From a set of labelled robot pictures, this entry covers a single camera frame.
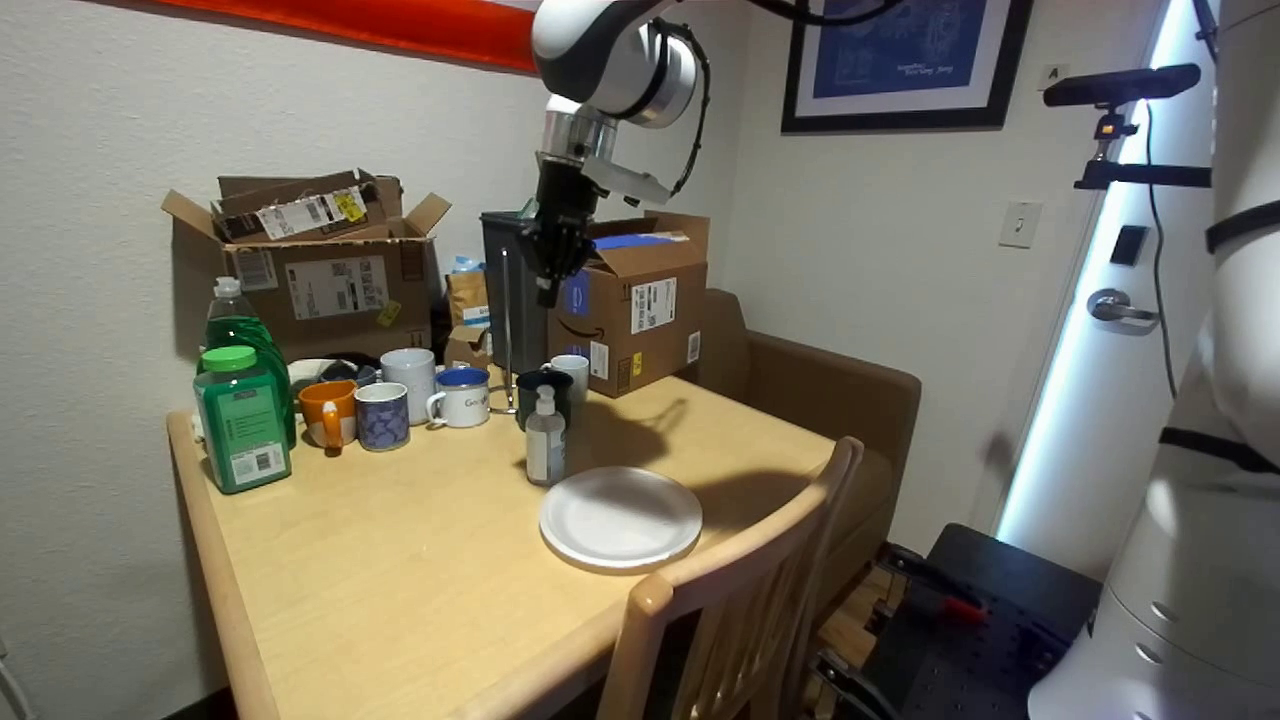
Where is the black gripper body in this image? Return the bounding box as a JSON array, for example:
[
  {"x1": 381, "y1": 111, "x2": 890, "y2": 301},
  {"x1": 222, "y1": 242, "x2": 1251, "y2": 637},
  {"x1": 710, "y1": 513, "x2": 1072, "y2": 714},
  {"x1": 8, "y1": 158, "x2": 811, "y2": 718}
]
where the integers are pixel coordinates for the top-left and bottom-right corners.
[{"x1": 523, "y1": 158, "x2": 604, "y2": 266}]

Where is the small clear pump bottle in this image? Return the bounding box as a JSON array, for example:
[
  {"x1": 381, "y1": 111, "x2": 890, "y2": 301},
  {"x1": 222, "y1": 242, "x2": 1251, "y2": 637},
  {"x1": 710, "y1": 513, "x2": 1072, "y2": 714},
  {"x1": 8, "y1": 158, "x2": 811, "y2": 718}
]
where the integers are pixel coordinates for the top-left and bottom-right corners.
[{"x1": 519, "y1": 379, "x2": 571, "y2": 492}]

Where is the white round plate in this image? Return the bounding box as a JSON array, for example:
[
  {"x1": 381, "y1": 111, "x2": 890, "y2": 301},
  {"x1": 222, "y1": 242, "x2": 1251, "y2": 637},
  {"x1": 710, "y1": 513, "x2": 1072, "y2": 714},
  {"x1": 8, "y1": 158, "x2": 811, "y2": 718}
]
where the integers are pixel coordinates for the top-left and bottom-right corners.
[{"x1": 537, "y1": 465, "x2": 710, "y2": 576}]

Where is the green soda bottle white cap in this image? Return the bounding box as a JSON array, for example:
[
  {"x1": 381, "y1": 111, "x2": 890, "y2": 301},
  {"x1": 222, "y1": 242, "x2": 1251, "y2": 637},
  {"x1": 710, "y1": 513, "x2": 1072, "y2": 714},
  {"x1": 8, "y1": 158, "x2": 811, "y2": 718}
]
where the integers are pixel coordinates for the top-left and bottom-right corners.
[{"x1": 199, "y1": 272, "x2": 300, "y2": 453}]

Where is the green square bottle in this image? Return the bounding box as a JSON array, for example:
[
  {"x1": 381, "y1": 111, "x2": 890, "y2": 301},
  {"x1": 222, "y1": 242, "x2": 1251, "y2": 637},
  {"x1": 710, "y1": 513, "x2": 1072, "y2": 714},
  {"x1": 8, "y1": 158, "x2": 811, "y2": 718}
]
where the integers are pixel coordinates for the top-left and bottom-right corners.
[{"x1": 192, "y1": 346, "x2": 298, "y2": 499}]

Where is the black trash bin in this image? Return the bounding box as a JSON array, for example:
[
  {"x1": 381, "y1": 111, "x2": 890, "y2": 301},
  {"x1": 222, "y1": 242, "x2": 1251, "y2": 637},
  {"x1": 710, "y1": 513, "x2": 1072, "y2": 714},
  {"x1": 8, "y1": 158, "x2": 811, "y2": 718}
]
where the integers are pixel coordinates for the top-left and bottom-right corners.
[{"x1": 477, "y1": 207, "x2": 595, "y2": 379}]

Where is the cardboard box with shipping label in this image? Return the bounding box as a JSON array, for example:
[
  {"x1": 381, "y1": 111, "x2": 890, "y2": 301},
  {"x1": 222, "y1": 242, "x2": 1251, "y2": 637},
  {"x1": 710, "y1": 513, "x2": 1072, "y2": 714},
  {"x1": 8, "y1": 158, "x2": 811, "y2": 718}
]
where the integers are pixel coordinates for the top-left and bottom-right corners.
[{"x1": 546, "y1": 211, "x2": 714, "y2": 401}]

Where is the small brown cardboard box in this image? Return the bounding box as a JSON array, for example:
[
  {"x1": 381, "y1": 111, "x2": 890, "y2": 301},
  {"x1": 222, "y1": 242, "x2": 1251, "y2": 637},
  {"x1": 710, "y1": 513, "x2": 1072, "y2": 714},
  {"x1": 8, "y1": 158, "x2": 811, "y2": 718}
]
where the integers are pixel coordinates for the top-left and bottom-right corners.
[{"x1": 442, "y1": 251, "x2": 498, "y2": 373}]

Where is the small white cup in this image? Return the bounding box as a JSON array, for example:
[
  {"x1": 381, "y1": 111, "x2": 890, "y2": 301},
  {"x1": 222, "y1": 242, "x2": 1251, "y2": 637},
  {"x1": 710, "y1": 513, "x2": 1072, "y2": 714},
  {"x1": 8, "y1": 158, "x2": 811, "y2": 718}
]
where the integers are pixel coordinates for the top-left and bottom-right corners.
[{"x1": 540, "y1": 354, "x2": 594, "y2": 411}]

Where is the dark green mug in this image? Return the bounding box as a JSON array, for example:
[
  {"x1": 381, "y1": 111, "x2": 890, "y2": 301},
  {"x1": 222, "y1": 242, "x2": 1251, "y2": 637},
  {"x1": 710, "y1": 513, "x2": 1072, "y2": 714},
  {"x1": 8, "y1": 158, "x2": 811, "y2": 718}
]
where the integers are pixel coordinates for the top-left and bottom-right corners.
[{"x1": 513, "y1": 365, "x2": 581, "y2": 436}]

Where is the white mug blue rim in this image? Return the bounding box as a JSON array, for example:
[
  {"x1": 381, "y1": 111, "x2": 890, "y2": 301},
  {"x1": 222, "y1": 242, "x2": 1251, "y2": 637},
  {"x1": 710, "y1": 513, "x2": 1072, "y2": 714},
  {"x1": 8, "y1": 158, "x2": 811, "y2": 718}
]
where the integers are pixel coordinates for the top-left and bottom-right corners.
[{"x1": 425, "y1": 365, "x2": 498, "y2": 433}]

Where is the tall white mug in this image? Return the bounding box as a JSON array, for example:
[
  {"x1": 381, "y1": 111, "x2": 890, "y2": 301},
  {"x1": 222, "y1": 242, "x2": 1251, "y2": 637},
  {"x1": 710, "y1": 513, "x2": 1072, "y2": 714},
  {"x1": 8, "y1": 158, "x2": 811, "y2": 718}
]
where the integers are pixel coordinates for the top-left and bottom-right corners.
[{"x1": 375, "y1": 346, "x2": 442, "y2": 428}]

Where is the large open cardboard box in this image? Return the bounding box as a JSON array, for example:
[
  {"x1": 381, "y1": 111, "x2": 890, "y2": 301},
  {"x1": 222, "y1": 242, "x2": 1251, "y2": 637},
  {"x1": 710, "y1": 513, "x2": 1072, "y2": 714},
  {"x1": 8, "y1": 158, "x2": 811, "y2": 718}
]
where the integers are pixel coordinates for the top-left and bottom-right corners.
[{"x1": 160, "y1": 184, "x2": 458, "y2": 365}]

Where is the blue patterned mug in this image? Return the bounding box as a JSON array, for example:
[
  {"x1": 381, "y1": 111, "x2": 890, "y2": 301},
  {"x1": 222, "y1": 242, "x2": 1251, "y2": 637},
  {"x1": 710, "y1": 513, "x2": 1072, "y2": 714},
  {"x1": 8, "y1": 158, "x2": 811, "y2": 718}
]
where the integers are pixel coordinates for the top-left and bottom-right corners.
[{"x1": 353, "y1": 379, "x2": 418, "y2": 455}]

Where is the flattened cardboard with label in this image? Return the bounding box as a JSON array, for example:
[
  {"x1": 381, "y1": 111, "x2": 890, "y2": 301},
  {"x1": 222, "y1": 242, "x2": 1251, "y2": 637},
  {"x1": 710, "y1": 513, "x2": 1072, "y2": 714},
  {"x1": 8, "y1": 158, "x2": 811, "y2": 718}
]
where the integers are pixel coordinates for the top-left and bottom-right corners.
[{"x1": 213, "y1": 170, "x2": 408, "y2": 247}]

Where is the orange mug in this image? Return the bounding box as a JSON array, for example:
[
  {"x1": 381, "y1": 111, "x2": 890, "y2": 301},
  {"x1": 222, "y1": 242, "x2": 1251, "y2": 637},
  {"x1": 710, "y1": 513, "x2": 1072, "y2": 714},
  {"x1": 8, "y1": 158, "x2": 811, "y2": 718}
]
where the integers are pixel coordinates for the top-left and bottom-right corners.
[{"x1": 292, "y1": 376, "x2": 366, "y2": 462}]

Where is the brown armchair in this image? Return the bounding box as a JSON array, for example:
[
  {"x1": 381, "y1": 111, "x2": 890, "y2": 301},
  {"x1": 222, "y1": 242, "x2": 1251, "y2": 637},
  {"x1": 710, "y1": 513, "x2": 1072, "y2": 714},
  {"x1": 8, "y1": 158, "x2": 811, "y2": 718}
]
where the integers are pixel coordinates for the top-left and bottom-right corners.
[{"x1": 691, "y1": 288, "x2": 926, "y2": 634}]

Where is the light wooden chair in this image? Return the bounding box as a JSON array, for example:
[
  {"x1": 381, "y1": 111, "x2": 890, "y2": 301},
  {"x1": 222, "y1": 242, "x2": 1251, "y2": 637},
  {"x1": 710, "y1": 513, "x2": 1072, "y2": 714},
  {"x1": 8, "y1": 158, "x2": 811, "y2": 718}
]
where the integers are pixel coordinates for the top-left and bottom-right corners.
[{"x1": 594, "y1": 433, "x2": 868, "y2": 720}]

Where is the framed blue picture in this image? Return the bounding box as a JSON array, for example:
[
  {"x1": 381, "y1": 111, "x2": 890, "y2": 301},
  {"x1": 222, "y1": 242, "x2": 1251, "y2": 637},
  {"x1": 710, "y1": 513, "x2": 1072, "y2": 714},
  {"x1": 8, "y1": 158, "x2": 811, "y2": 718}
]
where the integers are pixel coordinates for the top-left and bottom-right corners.
[{"x1": 781, "y1": 0, "x2": 1037, "y2": 136}]

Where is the white door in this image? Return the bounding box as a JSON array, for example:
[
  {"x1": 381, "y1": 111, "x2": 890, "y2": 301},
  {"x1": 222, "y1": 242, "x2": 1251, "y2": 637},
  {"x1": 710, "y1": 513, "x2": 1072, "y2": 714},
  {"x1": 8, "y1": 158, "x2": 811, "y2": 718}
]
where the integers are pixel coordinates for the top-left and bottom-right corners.
[{"x1": 995, "y1": 0, "x2": 1224, "y2": 586}]

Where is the black door keypad lock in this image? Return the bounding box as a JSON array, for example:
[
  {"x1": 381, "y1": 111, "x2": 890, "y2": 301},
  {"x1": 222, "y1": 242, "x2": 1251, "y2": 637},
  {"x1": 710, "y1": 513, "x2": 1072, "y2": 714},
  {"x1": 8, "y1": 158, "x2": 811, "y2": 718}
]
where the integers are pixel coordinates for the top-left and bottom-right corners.
[{"x1": 1108, "y1": 219, "x2": 1154, "y2": 272}]

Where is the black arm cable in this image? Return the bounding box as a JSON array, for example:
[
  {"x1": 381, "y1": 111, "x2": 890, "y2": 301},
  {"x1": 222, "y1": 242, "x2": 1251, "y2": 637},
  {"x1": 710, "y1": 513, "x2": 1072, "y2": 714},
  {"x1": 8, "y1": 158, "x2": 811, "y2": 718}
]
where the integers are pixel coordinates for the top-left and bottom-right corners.
[{"x1": 651, "y1": 0, "x2": 912, "y2": 207}]

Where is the red wall banner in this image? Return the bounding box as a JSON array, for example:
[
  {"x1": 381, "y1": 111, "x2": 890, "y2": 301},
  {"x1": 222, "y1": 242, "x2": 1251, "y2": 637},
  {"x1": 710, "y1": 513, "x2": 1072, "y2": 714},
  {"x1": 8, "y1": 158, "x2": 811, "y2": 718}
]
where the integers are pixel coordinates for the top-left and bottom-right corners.
[{"x1": 96, "y1": 0, "x2": 554, "y2": 82}]

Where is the white light switch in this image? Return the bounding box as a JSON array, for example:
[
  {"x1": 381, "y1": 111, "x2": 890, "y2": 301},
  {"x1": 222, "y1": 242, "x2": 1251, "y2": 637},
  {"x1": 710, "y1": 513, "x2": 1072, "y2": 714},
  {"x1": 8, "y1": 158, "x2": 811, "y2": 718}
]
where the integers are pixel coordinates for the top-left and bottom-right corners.
[{"x1": 995, "y1": 198, "x2": 1048, "y2": 251}]

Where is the black clamp orange handle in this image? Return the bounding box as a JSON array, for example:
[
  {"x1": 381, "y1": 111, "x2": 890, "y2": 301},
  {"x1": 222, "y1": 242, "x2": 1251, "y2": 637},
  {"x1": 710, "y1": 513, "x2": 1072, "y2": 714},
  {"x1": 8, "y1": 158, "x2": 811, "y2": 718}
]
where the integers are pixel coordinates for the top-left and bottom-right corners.
[{"x1": 877, "y1": 539, "x2": 995, "y2": 634}]

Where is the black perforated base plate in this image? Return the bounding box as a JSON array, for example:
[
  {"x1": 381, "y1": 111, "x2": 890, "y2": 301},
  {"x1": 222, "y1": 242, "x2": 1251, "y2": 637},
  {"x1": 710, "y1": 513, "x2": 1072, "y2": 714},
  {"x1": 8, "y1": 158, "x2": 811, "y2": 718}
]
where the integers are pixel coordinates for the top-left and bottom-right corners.
[{"x1": 835, "y1": 519, "x2": 1108, "y2": 720}]

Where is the silver door handle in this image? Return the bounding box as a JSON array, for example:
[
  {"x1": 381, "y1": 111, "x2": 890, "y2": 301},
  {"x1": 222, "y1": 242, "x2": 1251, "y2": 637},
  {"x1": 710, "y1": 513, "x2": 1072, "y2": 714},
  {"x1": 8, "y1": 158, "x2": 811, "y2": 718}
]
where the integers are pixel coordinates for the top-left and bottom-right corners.
[{"x1": 1086, "y1": 283, "x2": 1162, "y2": 335}]

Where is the black stereo camera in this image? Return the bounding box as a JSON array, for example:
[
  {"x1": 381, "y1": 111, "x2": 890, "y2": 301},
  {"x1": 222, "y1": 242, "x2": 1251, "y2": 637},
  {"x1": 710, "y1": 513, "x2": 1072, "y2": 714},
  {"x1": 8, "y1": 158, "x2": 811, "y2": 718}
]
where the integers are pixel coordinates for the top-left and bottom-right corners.
[{"x1": 1040, "y1": 59, "x2": 1205, "y2": 111}]

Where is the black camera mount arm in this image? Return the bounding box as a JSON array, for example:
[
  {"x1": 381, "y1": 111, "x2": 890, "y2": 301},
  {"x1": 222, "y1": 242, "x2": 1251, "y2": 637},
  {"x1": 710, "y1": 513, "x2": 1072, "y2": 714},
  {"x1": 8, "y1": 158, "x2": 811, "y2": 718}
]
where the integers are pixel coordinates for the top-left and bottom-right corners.
[{"x1": 1077, "y1": 109, "x2": 1222, "y2": 191}]

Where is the black camera cable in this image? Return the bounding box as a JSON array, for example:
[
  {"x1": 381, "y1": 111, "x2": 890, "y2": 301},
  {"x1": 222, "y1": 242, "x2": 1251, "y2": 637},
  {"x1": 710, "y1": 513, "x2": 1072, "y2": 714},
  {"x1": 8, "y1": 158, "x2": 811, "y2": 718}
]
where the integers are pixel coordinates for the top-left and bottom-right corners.
[{"x1": 1139, "y1": 176, "x2": 1180, "y2": 376}]

